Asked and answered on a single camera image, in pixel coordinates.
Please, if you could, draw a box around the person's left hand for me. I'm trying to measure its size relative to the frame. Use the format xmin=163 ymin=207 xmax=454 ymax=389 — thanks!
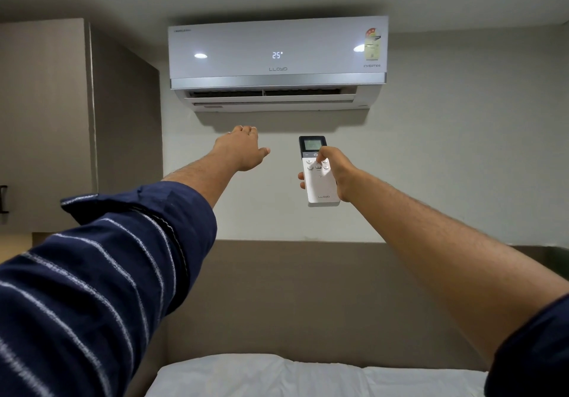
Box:
xmin=212 ymin=125 xmax=271 ymax=172

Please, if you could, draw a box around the person's right hand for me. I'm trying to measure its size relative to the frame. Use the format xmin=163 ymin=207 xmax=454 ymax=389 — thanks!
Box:
xmin=298 ymin=146 xmax=360 ymax=203

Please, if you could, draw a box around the white remote control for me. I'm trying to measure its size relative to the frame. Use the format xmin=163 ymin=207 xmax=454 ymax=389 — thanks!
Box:
xmin=299 ymin=135 xmax=341 ymax=207

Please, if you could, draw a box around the person's left forearm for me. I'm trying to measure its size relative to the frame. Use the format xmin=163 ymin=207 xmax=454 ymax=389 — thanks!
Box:
xmin=162 ymin=151 xmax=238 ymax=209

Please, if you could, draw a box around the person's right forearm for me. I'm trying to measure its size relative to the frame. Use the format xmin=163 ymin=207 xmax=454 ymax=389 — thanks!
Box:
xmin=345 ymin=169 xmax=569 ymax=363

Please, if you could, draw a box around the yellow energy rating sticker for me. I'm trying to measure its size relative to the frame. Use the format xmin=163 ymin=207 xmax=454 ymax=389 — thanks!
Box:
xmin=364 ymin=28 xmax=382 ymax=61

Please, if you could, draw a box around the brown padded headboard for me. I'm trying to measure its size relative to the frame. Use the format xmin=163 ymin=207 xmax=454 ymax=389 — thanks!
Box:
xmin=129 ymin=239 xmax=569 ymax=397

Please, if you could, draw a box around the brown wooden wardrobe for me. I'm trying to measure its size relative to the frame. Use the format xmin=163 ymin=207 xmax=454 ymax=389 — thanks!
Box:
xmin=0 ymin=18 xmax=163 ymax=235

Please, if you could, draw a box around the navy striped left sleeve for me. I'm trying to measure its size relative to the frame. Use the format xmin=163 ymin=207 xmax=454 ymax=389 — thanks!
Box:
xmin=0 ymin=181 xmax=218 ymax=397

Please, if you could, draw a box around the white pillow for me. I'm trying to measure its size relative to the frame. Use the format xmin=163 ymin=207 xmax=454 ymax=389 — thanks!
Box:
xmin=145 ymin=353 xmax=370 ymax=397
xmin=362 ymin=366 xmax=489 ymax=397

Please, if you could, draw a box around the navy right sleeve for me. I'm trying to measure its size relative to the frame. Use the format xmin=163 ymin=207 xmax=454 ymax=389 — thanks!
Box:
xmin=484 ymin=294 xmax=569 ymax=397

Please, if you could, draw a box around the white wall air conditioner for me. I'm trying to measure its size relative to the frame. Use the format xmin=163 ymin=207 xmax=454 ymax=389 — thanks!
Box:
xmin=167 ymin=16 xmax=389 ymax=113

